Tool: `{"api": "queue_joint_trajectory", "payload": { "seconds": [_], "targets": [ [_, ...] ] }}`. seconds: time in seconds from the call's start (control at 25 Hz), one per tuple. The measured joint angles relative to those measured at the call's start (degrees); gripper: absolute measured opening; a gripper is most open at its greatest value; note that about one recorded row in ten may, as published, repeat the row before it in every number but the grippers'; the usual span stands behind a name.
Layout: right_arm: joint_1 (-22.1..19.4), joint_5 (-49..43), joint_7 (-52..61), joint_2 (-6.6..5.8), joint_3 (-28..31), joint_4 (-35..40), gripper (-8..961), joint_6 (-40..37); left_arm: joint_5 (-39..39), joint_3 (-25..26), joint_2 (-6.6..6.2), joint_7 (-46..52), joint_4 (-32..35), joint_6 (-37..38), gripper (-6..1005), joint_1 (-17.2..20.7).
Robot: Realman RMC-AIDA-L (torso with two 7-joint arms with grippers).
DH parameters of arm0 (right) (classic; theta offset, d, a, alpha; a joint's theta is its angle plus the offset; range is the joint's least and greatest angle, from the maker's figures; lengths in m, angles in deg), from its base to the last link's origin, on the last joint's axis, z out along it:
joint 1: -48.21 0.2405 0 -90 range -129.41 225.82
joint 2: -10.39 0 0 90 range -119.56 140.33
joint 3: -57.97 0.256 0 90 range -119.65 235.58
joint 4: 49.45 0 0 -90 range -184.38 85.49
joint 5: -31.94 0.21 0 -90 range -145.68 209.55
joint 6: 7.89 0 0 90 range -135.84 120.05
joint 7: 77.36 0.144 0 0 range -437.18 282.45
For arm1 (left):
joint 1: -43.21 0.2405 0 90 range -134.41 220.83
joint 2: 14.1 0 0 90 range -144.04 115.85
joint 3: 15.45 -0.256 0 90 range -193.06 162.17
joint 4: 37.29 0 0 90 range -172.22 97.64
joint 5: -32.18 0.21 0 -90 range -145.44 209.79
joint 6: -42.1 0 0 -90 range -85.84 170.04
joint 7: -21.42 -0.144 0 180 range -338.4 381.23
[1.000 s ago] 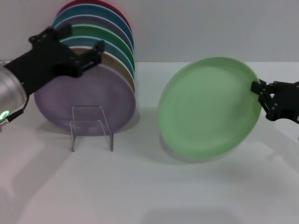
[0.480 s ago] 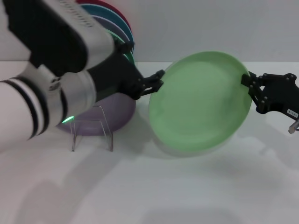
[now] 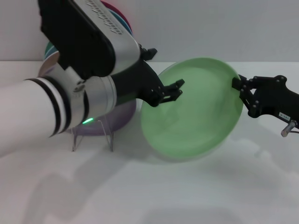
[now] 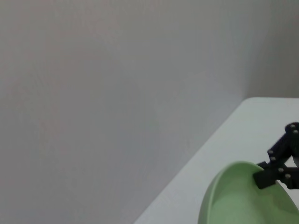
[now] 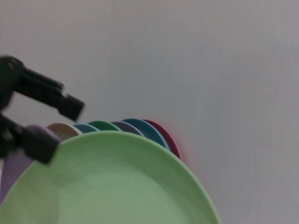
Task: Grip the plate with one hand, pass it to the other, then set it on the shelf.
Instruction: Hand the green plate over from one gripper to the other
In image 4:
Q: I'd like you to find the light green bowl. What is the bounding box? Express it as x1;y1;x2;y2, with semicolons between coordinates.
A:
198;161;299;224

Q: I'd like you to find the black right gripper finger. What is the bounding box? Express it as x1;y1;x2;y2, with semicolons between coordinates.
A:
253;166;299;191
256;121;299;169

